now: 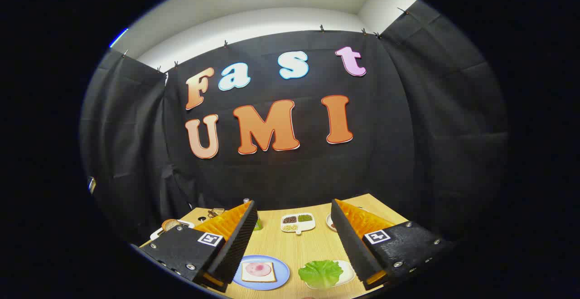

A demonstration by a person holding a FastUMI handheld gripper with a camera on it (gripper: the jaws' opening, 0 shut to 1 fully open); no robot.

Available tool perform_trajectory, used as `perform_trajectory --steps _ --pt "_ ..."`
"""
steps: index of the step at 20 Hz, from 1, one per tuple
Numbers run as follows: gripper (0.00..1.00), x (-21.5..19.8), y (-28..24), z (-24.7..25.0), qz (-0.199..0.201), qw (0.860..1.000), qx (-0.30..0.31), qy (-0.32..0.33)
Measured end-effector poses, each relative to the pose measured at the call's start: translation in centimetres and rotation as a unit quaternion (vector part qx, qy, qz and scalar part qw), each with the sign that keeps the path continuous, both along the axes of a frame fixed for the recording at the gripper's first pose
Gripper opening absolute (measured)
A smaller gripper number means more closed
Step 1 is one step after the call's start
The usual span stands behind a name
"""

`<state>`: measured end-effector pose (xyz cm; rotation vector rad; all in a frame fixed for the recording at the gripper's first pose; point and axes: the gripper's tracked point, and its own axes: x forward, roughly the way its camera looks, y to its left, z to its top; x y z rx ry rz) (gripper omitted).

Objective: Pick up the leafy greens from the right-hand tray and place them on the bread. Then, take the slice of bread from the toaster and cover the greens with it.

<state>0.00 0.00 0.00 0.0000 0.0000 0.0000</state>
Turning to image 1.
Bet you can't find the black backdrop cloth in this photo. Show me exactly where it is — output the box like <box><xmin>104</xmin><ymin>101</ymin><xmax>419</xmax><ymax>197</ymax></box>
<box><xmin>79</xmin><ymin>0</ymin><xmax>510</xmax><ymax>245</ymax></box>

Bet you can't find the blue round plate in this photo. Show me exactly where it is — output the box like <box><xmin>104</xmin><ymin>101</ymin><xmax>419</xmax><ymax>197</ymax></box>
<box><xmin>232</xmin><ymin>255</ymin><xmax>290</xmax><ymax>290</ymax></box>

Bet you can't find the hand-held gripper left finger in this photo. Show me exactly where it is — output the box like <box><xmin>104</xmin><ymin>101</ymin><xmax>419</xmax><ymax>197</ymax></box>
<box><xmin>140</xmin><ymin>201</ymin><xmax>259</xmax><ymax>293</ymax></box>

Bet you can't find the pink ham slice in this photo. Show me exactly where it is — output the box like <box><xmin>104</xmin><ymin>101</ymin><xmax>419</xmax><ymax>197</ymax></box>
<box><xmin>245</xmin><ymin>263</ymin><xmax>272</xmax><ymax>277</ymax></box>

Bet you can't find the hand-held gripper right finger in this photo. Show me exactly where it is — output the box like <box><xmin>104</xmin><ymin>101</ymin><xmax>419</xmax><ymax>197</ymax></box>
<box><xmin>331</xmin><ymin>198</ymin><xmax>454</xmax><ymax>290</ymax></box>

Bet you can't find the white toaster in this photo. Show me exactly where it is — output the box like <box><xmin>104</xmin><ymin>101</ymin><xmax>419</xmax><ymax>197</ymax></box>
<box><xmin>150</xmin><ymin>220</ymin><xmax>195</xmax><ymax>241</ymax></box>

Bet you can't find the green lettuce leaf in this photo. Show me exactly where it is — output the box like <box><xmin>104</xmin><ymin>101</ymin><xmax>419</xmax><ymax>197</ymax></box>
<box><xmin>298</xmin><ymin>260</ymin><xmax>343</xmax><ymax>289</ymax></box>

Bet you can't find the square white bread slice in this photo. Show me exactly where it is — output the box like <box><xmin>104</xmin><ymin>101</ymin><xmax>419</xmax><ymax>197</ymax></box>
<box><xmin>241</xmin><ymin>262</ymin><xmax>277</xmax><ymax>283</ymax></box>

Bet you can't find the white divided dish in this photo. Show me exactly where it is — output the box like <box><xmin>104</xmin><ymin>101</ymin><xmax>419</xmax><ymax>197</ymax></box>
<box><xmin>280</xmin><ymin>213</ymin><xmax>316</xmax><ymax>235</ymax></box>

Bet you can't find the white square plate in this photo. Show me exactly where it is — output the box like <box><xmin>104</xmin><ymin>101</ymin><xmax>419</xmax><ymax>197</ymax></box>
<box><xmin>306</xmin><ymin>260</ymin><xmax>355</xmax><ymax>289</ymax></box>

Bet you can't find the silver bottle with green label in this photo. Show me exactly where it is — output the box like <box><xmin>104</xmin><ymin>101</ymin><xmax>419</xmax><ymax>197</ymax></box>
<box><xmin>243</xmin><ymin>198</ymin><xmax>263</xmax><ymax>231</ymax></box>

